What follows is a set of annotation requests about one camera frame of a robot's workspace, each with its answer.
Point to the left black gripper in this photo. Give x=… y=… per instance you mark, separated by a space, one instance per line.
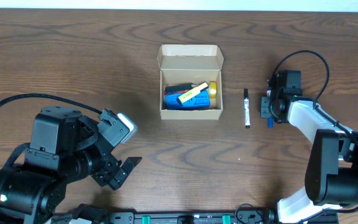
x=104 y=171

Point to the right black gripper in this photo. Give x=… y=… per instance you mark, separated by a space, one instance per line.
x=264 y=109

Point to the blue whiteboard marker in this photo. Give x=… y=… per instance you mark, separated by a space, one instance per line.
x=270 y=123

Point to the black whiteboard marker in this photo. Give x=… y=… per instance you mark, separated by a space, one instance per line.
x=246 y=109

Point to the yellow clear tape roll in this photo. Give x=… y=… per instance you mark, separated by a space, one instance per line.
x=212 y=90

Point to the yellow highlighter pen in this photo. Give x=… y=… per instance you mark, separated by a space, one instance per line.
x=192 y=93

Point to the red black stapler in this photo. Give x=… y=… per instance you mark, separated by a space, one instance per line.
x=178 y=88

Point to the cardboard box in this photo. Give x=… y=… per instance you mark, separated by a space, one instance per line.
x=182 y=64

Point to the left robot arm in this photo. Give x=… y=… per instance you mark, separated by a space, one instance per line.
x=66 y=146

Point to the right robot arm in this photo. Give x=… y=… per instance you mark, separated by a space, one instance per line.
x=331 y=179

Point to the black mounting rail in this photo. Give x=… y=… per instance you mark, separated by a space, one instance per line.
x=244 y=213

